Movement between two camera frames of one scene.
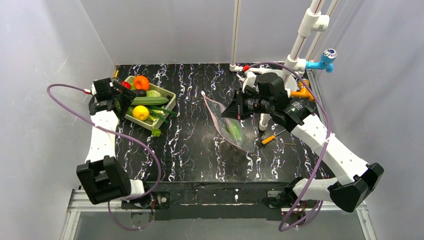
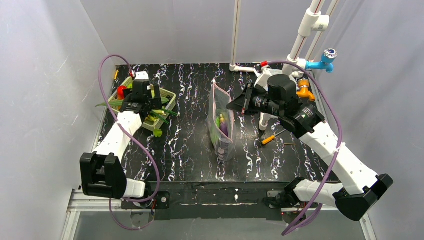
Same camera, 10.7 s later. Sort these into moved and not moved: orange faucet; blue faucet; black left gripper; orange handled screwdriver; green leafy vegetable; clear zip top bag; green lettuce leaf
Moved: green leafy vegetable; black left gripper; clear zip top bag
Not moved: orange handled screwdriver; blue faucet; green lettuce leaf; orange faucet
